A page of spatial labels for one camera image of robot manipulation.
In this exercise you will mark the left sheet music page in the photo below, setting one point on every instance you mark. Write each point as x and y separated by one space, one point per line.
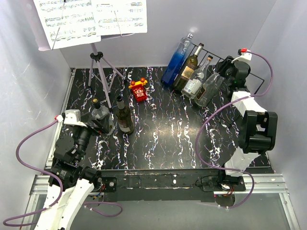
67 22

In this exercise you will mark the green wine bottle silver neck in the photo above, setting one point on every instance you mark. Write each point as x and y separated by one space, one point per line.
187 69

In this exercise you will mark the tall clear bottle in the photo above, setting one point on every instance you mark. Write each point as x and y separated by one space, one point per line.
208 90

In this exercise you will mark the clear bottle with blue label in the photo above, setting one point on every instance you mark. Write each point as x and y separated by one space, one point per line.
197 79

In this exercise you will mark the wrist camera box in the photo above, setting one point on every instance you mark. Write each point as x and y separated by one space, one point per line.
72 117
244 56

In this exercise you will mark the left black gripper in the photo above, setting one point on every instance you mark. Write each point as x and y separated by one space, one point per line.
100 127

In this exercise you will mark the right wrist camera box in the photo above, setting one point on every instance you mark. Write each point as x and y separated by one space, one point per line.
244 56

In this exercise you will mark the right sheet music page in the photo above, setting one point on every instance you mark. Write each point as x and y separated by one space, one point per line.
120 17

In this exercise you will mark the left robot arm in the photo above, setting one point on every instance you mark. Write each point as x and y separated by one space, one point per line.
66 195

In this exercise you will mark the dark green wine bottle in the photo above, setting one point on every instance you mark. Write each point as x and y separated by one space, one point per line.
124 117

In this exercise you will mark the small clear black-cap bottle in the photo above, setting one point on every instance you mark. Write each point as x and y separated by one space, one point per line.
100 112

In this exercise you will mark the sheet music page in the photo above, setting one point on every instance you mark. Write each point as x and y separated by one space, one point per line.
120 17
67 22

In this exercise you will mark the blue glass bottle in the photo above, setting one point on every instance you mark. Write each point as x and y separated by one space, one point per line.
177 60

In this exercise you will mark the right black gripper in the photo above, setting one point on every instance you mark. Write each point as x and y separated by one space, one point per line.
224 64

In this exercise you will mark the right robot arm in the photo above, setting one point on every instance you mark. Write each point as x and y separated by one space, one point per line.
257 133

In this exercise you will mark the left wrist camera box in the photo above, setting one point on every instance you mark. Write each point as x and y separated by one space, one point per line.
72 117

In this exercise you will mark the red yellow toy block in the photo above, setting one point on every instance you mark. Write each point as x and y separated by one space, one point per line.
138 89

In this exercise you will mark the purple music stand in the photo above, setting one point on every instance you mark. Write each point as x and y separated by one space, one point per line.
41 40

